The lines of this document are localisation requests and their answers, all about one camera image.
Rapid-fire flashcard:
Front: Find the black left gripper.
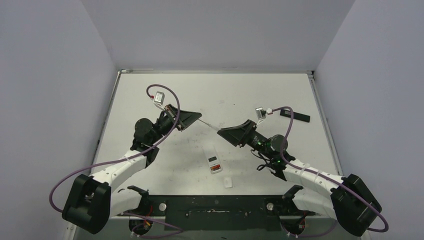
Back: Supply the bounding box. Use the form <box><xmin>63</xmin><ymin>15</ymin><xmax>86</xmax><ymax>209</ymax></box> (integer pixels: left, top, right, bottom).
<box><xmin>149</xmin><ymin>104</ymin><xmax>202</xmax><ymax>145</ymax></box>

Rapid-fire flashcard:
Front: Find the white red remote control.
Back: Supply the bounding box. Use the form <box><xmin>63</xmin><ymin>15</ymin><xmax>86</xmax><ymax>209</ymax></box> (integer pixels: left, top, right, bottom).
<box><xmin>202</xmin><ymin>145</ymin><xmax>223</xmax><ymax>174</ymax></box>

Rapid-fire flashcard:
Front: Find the white battery cover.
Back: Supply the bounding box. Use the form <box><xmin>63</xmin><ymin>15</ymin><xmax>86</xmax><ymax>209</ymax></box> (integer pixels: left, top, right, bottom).
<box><xmin>223</xmin><ymin>177</ymin><xmax>233</xmax><ymax>189</ymax></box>

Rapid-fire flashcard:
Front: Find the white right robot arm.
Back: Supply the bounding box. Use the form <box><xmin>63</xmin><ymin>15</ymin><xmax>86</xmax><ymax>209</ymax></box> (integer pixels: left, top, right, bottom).
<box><xmin>217</xmin><ymin>120</ymin><xmax>388</xmax><ymax>237</ymax></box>

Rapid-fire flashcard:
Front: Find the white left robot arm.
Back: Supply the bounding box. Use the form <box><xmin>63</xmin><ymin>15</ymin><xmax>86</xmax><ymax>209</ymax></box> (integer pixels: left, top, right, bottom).
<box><xmin>61</xmin><ymin>104</ymin><xmax>202</xmax><ymax>234</ymax></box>

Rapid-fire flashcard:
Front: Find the black flat bar tool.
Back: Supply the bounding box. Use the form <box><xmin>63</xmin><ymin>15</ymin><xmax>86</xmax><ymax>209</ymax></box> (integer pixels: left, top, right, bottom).
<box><xmin>279</xmin><ymin>109</ymin><xmax>311</xmax><ymax>123</ymax></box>

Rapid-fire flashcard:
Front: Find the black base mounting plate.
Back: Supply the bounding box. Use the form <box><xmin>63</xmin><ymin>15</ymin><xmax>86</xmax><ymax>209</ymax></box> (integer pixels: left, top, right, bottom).
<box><xmin>132</xmin><ymin>195</ymin><xmax>314</xmax><ymax>232</ymax></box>

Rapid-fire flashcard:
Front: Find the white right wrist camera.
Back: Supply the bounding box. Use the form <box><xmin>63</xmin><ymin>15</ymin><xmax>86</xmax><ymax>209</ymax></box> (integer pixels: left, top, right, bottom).
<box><xmin>255</xmin><ymin>107</ymin><xmax>273</xmax><ymax>125</ymax></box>

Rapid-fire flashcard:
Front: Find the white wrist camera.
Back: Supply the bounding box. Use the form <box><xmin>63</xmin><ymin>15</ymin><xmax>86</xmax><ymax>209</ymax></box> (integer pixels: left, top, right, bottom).
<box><xmin>152</xmin><ymin>91</ymin><xmax>165</xmax><ymax>111</ymax></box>
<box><xmin>255</xmin><ymin>107</ymin><xmax>273</xmax><ymax>125</ymax></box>

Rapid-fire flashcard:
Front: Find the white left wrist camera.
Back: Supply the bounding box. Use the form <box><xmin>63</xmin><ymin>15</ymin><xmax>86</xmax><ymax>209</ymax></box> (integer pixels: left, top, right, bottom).
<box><xmin>152</xmin><ymin>91</ymin><xmax>165</xmax><ymax>111</ymax></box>

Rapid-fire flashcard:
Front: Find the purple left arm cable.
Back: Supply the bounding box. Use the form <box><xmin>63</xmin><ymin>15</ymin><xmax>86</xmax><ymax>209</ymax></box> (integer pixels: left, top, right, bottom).
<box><xmin>48</xmin><ymin>84</ymin><xmax>182</xmax><ymax>214</ymax></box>

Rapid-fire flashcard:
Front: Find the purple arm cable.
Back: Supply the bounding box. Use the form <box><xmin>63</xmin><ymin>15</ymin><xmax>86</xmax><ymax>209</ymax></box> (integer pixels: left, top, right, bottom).
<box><xmin>269</xmin><ymin>105</ymin><xmax>390</xmax><ymax>233</ymax></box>
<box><xmin>48</xmin><ymin>84</ymin><xmax>182</xmax><ymax>214</ymax></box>

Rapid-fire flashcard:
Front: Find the aluminium rail frame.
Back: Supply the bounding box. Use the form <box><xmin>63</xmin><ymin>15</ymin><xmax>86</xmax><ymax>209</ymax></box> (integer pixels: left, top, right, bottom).
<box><xmin>311</xmin><ymin>208</ymin><xmax>368</xmax><ymax>221</ymax></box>

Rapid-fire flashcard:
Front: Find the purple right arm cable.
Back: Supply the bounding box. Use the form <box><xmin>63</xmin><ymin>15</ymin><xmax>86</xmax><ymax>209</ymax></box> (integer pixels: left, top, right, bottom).
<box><xmin>269</xmin><ymin>105</ymin><xmax>390</xmax><ymax>233</ymax></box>

